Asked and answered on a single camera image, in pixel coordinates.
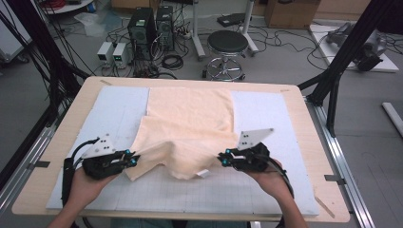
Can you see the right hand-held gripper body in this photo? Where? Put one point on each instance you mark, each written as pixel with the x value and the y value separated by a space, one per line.
pixel 252 156

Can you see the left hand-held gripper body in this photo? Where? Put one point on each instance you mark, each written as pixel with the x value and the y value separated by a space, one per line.
pixel 101 163

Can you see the cream fluffy towel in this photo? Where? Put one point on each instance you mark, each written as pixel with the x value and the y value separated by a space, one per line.
pixel 190 126

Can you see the person's left hand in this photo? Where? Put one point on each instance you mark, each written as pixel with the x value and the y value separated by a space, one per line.
pixel 87 190

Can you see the person's right hand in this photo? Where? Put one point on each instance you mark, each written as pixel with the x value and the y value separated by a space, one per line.
pixel 271 182

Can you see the white grid foam mat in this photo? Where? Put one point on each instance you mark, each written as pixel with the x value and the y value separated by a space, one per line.
pixel 120 114

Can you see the thin wooden stick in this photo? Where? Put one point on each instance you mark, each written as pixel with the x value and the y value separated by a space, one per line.
pixel 324 207

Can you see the white power supply unit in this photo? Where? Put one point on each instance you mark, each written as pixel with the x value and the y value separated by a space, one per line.
pixel 121 53
pixel 104 52

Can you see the black round stool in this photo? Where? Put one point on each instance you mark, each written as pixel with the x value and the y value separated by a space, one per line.
pixel 227 41

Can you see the white stand leg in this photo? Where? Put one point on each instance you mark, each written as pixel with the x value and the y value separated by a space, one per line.
pixel 248 28
pixel 197 31

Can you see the large black computer tower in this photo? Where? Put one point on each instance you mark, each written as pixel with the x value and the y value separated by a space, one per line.
pixel 141 28

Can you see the white power strip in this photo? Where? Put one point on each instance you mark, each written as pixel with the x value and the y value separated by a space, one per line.
pixel 187 34

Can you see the slim black computer tower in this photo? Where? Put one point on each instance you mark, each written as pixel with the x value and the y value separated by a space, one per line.
pixel 164 27

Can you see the black flat device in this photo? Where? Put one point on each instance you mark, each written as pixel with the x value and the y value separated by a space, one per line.
pixel 230 19

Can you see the clear plastic sheet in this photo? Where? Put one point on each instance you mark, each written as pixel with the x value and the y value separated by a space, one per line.
pixel 95 22

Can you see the white tube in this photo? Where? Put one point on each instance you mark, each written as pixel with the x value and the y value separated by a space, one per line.
pixel 393 115

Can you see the brown cardboard box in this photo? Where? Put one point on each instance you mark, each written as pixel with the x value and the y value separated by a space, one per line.
pixel 291 12

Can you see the white round table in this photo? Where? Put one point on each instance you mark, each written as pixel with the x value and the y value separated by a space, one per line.
pixel 68 7

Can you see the white panel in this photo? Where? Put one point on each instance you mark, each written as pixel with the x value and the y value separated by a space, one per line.
pixel 11 31

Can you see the white floor board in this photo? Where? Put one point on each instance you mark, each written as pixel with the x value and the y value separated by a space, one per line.
pixel 388 65

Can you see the aluminium rail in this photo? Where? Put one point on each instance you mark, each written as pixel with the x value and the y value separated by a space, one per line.
pixel 342 167
pixel 22 167

